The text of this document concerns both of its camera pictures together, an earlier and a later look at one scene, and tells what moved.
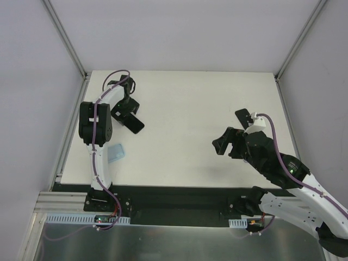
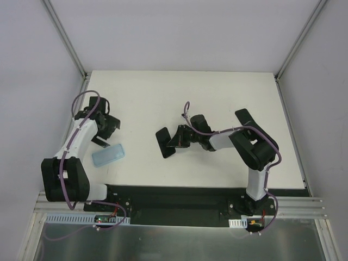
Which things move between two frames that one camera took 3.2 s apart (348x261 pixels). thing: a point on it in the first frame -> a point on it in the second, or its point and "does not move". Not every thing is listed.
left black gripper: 124,115 -> 109,125
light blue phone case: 115,153 does not move
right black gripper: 237,145 -> 177,137
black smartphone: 132,123 -> 163,137
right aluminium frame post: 299,39 does not move
